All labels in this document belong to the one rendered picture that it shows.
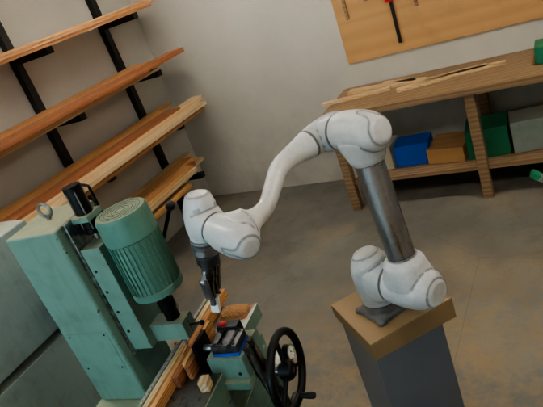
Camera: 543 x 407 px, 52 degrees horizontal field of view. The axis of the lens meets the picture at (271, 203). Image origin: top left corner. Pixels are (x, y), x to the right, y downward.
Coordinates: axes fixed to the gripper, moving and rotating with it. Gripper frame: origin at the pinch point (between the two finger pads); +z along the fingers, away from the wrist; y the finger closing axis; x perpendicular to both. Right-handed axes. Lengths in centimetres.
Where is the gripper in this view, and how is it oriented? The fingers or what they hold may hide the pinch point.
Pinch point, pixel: (215, 303)
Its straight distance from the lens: 187.8
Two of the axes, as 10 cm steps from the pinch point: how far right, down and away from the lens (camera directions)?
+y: -2.9, 4.7, -8.3
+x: 9.5, 0.7, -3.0
